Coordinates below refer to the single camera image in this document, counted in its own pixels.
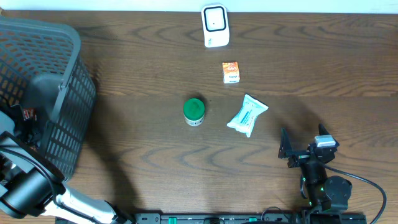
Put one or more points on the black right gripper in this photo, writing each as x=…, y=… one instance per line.
x=286, y=150

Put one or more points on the mint green wipes pack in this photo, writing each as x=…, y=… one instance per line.
x=245, y=119

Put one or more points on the small orange carton box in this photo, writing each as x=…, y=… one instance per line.
x=230, y=72

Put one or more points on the green lid jar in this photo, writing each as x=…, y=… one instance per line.
x=194, y=112

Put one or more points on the red brown chocolate bar wrapper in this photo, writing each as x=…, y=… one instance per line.
x=29, y=114

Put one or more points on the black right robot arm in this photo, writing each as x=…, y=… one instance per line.
x=325, y=193

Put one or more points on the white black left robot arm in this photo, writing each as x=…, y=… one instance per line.
x=40, y=188

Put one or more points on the white black barcode scanner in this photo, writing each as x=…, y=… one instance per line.
x=215, y=25

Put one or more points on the dark grey plastic basket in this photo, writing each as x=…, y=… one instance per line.
x=41, y=68

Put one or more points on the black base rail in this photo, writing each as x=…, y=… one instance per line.
x=269, y=217

